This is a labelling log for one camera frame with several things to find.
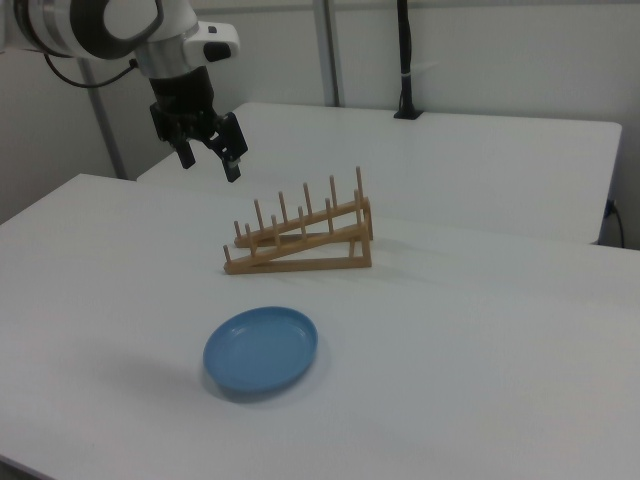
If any black cable at table edge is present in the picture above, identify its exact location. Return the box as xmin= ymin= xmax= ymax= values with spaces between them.
xmin=605 ymin=198 xmax=627 ymax=249

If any black camera stand pole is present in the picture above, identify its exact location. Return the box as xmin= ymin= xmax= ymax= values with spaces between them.
xmin=393 ymin=0 xmax=425 ymax=121

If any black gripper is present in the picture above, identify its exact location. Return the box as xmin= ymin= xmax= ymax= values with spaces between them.
xmin=149 ymin=64 xmax=250 ymax=184

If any blue round plate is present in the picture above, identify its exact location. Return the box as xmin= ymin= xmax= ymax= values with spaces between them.
xmin=202 ymin=305 xmax=320 ymax=402

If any aluminium frame post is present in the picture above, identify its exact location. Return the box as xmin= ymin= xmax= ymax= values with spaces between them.
xmin=77 ymin=54 xmax=127 ymax=180
xmin=313 ymin=0 xmax=347 ymax=107

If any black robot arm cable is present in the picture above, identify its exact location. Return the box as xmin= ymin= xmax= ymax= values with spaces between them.
xmin=43 ymin=50 xmax=140 ymax=89

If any wooden plate rack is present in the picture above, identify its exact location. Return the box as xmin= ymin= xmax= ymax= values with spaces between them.
xmin=221 ymin=165 xmax=375 ymax=276

